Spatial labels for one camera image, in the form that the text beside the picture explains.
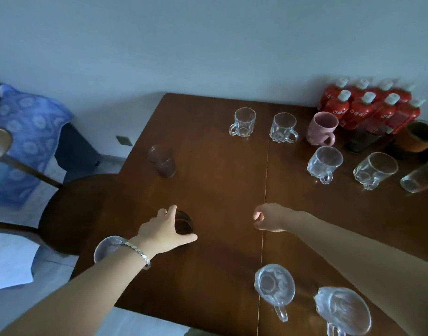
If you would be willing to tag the person's right hand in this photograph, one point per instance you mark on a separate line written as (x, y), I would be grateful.
(277, 218)

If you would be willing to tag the person's left hand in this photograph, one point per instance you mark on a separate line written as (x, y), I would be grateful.
(158, 234)

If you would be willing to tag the dark smoky wide cup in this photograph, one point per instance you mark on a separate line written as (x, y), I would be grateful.
(184, 223)

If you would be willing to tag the small smoky glass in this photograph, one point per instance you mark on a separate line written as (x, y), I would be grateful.
(163, 164)

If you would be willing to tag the pink ceramic mug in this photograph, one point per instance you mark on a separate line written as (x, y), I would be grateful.
(319, 131)

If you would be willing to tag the dark smoky tall glass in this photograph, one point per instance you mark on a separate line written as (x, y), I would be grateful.
(364, 139)

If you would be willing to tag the clear tumbler with red print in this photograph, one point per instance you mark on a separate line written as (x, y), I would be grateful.
(418, 178)

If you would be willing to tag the brown banded glass cup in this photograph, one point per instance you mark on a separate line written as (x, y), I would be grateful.
(420, 143)

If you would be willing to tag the person's left forearm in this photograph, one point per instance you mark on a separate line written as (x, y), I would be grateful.
(77, 300)

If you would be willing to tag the person's right forearm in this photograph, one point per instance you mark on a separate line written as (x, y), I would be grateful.
(357, 262)

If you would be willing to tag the brown wooden table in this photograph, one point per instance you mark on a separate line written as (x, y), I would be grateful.
(217, 185)

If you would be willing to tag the dark wooden chair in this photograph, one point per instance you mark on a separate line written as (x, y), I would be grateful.
(70, 213)

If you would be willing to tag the group of red drink bottles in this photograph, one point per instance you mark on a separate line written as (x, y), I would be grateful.
(357, 111)

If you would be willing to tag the white sheet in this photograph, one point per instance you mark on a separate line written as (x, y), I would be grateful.
(9, 262)

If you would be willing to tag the blue floral pillow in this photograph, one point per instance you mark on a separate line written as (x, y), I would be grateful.
(28, 125)

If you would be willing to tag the wall outlet plate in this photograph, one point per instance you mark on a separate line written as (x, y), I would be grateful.
(124, 140)

